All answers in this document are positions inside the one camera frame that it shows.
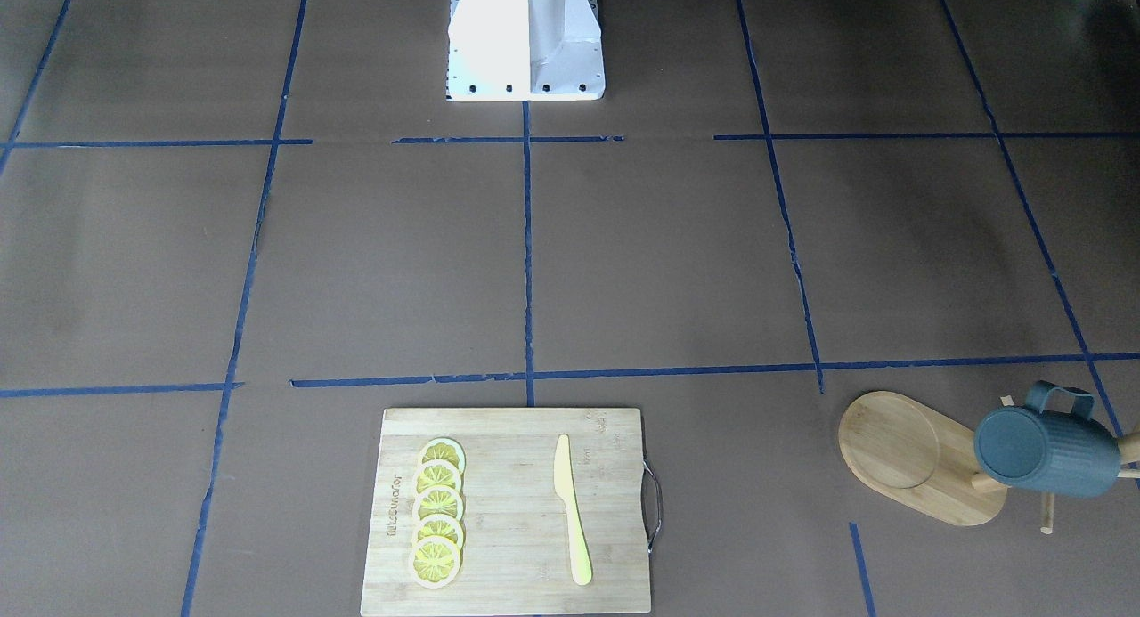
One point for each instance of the teal mug yellow inside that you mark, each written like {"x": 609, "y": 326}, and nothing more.
{"x": 1051, "y": 443}

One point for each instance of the wooden cup storage rack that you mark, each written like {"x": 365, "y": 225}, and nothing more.
{"x": 918, "y": 457}

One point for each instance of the lemon slice one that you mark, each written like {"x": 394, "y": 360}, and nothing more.
{"x": 444, "y": 448}

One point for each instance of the lemon slice two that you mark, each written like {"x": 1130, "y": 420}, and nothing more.
{"x": 438, "y": 473}

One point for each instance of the lemon slice three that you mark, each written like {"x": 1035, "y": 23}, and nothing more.
{"x": 439, "y": 499}

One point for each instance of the lemon slice four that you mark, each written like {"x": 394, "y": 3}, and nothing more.
{"x": 440, "y": 525}

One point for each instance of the yellow plastic knife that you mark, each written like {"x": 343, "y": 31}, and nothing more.
{"x": 581, "y": 567}

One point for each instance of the wooden cutting board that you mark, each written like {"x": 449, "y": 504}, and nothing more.
{"x": 515, "y": 556}

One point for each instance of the lemon slice five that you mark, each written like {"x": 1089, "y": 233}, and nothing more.
{"x": 435, "y": 562}

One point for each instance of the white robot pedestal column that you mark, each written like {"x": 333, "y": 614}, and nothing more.
{"x": 524, "y": 50}

